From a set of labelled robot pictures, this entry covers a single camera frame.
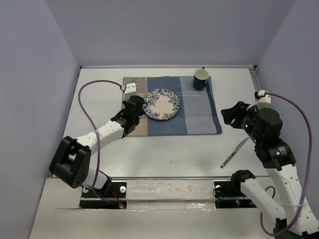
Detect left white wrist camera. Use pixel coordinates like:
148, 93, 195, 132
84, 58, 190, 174
121, 83, 138, 101

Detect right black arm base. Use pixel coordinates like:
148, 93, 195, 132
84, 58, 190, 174
212, 181, 256, 209

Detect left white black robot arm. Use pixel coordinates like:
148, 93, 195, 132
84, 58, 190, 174
49, 96, 145, 197

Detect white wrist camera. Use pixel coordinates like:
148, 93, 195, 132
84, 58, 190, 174
247, 90, 271, 110
121, 83, 138, 101

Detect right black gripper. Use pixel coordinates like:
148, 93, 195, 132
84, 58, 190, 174
220, 101, 262, 144

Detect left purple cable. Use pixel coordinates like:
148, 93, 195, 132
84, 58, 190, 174
78, 79, 125, 207

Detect dark green white mug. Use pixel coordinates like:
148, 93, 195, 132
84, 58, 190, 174
192, 67, 209, 91

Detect aluminium table rail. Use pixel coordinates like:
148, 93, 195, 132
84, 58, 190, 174
249, 65, 261, 92

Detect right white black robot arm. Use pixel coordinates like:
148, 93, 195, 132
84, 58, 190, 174
221, 102, 319, 239

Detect silver knife black handle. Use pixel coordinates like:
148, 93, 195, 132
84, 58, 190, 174
220, 138, 249, 168

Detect blue floral white plate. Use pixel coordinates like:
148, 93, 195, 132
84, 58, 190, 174
143, 88, 180, 120

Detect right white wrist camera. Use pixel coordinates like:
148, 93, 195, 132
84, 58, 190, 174
247, 90, 271, 110

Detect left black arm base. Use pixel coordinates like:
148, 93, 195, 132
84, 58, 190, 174
79, 180, 127, 210

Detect blue beige checked cloth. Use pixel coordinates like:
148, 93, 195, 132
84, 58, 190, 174
123, 76, 222, 136

